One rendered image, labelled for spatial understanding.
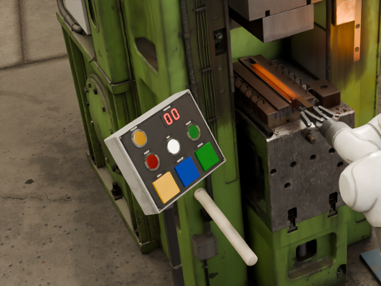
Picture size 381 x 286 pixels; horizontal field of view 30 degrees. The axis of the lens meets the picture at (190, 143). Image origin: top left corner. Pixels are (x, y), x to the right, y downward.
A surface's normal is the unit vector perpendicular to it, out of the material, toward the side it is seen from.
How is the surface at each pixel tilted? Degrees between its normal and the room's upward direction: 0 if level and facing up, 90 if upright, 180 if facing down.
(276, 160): 90
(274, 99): 0
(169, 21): 90
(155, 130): 60
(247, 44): 90
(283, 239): 90
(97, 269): 0
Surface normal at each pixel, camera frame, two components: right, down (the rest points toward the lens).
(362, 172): -0.35, -0.48
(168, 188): 0.60, -0.14
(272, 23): 0.40, 0.48
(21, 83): -0.10, -0.82
